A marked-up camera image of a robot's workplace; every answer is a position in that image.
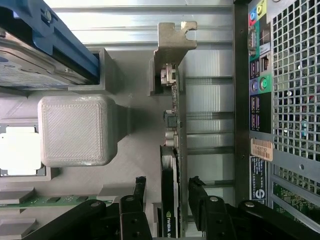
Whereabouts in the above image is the green motherboard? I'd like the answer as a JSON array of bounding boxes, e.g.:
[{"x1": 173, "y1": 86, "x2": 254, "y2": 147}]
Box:
[{"x1": 272, "y1": 183, "x2": 320, "y2": 226}]

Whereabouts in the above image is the orange barcode label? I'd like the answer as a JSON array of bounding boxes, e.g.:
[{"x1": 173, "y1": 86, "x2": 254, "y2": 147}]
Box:
[{"x1": 250, "y1": 138, "x2": 274, "y2": 161}]

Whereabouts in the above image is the green RAM stick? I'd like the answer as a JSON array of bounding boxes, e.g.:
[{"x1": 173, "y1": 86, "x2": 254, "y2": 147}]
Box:
[{"x1": 0, "y1": 195, "x2": 121, "y2": 208}]

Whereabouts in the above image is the grey parts rack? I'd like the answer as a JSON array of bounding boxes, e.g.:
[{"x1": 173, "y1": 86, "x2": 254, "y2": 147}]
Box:
[{"x1": 0, "y1": 46, "x2": 188, "y2": 240}]

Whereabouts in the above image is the silver CPU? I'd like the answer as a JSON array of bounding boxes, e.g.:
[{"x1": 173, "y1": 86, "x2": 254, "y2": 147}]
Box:
[{"x1": 0, "y1": 126, "x2": 46, "y2": 177}]

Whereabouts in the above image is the open black PC case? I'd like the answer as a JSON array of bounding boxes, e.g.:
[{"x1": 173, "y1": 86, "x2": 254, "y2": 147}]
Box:
[{"x1": 232, "y1": 0, "x2": 320, "y2": 235}]

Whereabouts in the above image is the hard disk in blue caddy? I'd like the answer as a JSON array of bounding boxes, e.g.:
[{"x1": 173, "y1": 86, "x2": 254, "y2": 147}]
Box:
[{"x1": 0, "y1": 0, "x2": 101, "y2": 91}]

